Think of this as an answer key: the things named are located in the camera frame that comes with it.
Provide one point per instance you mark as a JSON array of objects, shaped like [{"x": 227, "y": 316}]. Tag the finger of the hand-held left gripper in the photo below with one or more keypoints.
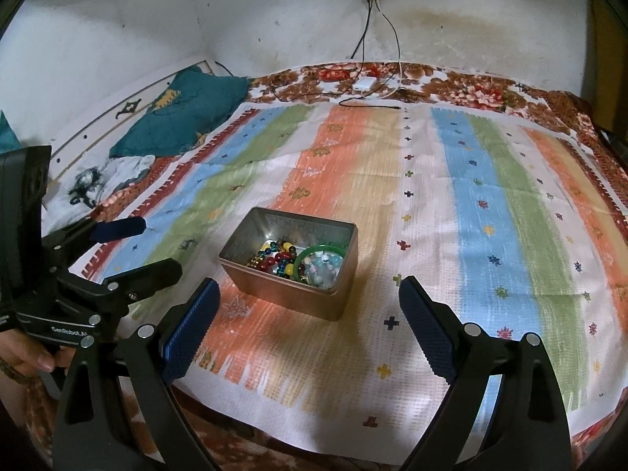
[
  {"x": 120, "y": 228},
  {"x": 152, "y": 274}
]

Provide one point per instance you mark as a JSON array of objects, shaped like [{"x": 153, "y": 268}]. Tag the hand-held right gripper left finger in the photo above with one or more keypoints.
[{"x": 194, "y": 324}]

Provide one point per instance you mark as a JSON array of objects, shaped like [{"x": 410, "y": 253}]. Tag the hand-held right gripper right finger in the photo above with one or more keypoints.
[{"x": 427, "y": 328}]

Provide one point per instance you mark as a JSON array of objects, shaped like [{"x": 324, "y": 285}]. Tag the metal tin box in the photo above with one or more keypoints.
[{"x": 294, "y": 300}]

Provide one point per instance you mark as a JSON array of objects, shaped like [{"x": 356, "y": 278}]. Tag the green bangle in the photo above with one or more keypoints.
[{"x": 300, "y": 255}]

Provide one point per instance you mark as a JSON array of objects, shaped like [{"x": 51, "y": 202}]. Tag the person's left hand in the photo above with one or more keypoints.
[{"x": 24, "y": 353}]

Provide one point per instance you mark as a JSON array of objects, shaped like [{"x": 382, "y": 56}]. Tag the white cloth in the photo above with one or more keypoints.
[{"x": 122, "y": 169}]

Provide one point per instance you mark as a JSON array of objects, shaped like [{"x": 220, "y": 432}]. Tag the teal pillow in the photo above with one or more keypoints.
[{"x": 9, "y": 132}]

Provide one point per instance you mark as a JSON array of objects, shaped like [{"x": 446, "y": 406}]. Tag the teal cloth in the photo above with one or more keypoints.
[{"x": 171, "y": 117}]

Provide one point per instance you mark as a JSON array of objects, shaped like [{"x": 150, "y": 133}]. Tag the striped woven mat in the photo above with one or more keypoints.
[{"x": 441, "y": 206}]

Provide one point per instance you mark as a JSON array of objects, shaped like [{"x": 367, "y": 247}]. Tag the white charger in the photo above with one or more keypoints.
[{"x": 365, "y": 85}]

